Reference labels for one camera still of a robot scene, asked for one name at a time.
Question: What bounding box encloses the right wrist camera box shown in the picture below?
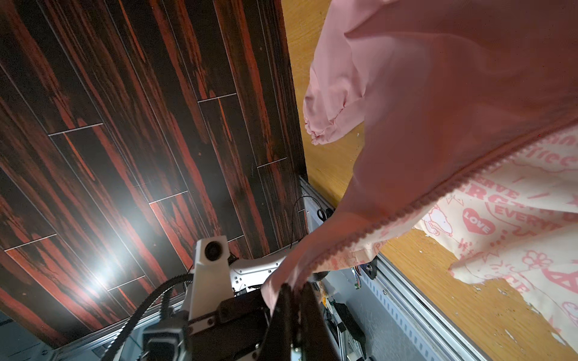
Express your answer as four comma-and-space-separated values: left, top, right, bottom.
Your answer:
183, 236, 233, 320

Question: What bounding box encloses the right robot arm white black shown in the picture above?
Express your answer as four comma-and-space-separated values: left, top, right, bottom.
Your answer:
103, 242, 340, 360

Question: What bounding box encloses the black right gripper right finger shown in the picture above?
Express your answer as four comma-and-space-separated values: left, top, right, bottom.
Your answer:
299, 283, 340, 361

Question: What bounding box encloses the pink zip-up jacket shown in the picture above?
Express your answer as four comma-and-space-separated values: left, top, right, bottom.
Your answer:
261, 1, 577, 347

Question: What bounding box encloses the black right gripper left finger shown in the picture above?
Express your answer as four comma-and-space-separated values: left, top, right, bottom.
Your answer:
257, 284, 297, 361

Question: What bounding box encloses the aluminium front rail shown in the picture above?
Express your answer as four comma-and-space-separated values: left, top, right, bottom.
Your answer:
300, 177, 493, 361

